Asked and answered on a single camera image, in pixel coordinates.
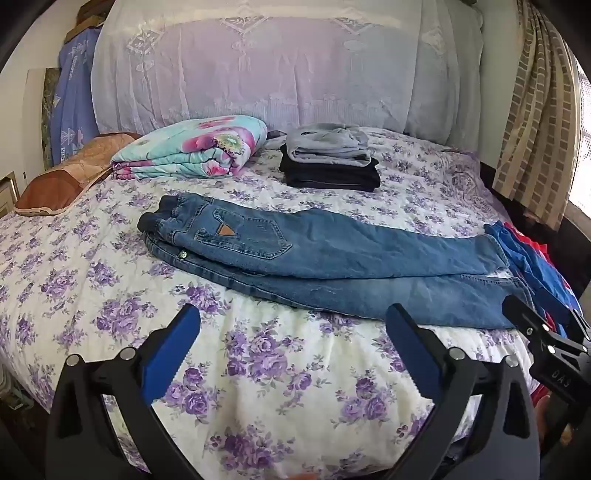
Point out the folded black pants stack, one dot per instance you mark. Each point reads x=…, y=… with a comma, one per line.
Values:
x=330, y=175

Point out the blue patterned hanging cloth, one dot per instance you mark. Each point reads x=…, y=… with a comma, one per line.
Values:
x=74, y=101

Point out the person's right hand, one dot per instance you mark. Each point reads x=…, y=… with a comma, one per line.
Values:
x=548, y=417

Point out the blue jeans pants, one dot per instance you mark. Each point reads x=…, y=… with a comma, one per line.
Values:
x=323, y=258

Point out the brown pillow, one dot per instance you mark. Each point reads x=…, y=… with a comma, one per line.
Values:
x=69, y=175

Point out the white lace window curtain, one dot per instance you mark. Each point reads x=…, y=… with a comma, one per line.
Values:
x=582, y=138

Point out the blue and red clothes pile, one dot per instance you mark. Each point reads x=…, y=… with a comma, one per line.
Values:
x=540, y=272

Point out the purple floral bedspread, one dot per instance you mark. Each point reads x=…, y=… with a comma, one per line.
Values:
x=92, y=277

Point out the folded grey garment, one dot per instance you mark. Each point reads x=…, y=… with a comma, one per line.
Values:
x=323, y=143

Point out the lace covered headboard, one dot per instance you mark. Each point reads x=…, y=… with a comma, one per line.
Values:
x=277, y=64

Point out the folded teal floral blanket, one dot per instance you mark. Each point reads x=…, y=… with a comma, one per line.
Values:
x=194, y=147

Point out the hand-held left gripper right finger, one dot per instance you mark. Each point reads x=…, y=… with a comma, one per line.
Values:
x=410, y=355

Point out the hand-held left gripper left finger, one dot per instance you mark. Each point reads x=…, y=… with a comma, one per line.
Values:
x=171, y=355

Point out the leaning patterned board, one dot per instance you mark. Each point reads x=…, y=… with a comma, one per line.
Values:
x=50, y=115

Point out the beige checked curtain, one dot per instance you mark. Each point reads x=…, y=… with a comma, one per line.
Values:
x=535, y=115

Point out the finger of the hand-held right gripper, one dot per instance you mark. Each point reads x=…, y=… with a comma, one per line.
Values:
x=581, y=325
x=526, y=316

